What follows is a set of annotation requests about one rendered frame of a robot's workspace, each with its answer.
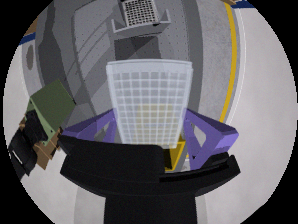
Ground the white well plate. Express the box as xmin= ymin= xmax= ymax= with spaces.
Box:
xmin=122 ymin=0 xmax=159 ymax=27

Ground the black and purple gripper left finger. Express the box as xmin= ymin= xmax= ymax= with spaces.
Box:
xmin=61 ymin=108 xmax=117 ymax=143

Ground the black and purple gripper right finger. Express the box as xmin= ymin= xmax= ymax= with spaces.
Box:
xmin=183 ymin=108 xmax=239 ymax=170

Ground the yellow plastics bin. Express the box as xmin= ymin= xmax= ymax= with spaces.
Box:
xmin=163 ymin=134 xmax=186 ymax=171

